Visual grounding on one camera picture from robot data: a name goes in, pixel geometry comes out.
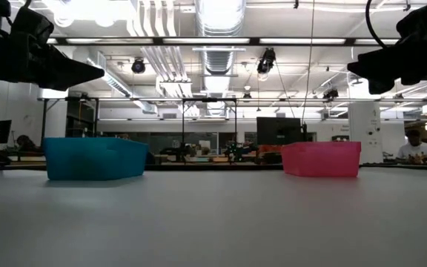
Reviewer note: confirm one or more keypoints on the black ceiling spotlight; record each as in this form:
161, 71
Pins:
266, 61
138, 66
331, 93

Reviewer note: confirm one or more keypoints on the silver ventilation duct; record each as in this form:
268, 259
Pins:
219, 59

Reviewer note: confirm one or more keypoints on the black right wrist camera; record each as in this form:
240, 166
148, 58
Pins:
424, 20

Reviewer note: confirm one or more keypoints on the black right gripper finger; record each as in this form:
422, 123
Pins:
380, 65
382, 85

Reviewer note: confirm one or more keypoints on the pink plastic bin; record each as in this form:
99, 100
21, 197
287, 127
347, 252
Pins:
321, 159

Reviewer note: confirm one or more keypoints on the person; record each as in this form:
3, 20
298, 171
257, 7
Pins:
415, 150

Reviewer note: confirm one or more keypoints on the black metal rig frame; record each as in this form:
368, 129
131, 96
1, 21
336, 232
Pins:
183, 126

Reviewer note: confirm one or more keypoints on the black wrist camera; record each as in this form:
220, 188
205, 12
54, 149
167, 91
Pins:
32, 26
424, 20

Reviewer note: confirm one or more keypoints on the ceiling light strip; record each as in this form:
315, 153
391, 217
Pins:
302, 41

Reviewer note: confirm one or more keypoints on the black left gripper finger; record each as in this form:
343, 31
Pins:
65, 72

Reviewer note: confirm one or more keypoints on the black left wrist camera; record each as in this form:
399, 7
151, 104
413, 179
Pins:
32, 26

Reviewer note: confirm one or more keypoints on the large black screen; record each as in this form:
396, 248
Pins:
278, 130

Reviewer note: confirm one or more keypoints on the white pillar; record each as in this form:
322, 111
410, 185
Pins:
365, 122

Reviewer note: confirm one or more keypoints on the black shelving unit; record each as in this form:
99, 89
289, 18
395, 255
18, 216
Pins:
82, 122

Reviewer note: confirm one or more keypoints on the blue plastic bin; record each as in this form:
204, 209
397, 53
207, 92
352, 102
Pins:
95, 159

